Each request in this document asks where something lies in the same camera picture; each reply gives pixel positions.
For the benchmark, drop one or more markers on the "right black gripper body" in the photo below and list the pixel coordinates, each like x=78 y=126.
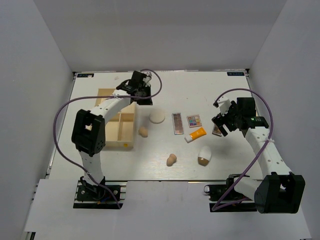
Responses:
x=230 y=119

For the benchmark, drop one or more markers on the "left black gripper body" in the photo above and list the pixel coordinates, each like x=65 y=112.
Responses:
x=144 y=93

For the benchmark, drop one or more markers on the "round white powder puff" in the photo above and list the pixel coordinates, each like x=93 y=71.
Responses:
x=157 y=116

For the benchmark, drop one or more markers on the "beige sponge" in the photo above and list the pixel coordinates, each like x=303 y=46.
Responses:
x=143 y=132
x=171 y=160

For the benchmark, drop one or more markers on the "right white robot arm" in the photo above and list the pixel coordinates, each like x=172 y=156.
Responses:
x=280 y=191

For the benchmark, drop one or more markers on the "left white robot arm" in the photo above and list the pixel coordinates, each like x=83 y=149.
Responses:
x=89 y=130

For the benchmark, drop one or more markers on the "nude tan eyeshadow palette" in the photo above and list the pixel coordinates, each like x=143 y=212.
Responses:
x=216 y=131

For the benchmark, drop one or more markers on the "orange sunscreen tube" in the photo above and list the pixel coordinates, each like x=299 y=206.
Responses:
x=195 y=135

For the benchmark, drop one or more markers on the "wooden compartment box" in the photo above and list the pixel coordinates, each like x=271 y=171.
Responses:
x=120 y=130

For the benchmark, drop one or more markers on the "colourful square eyeshadow palette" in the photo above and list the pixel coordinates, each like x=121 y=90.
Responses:
x=194 y=121

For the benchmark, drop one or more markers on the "long brown eyeshadow palette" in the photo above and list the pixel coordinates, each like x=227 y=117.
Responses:
x=178 y=127

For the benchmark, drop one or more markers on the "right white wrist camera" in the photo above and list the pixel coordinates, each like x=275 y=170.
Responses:
x=223 y=104

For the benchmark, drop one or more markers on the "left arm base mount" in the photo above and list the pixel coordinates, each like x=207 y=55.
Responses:
x=95 y=197

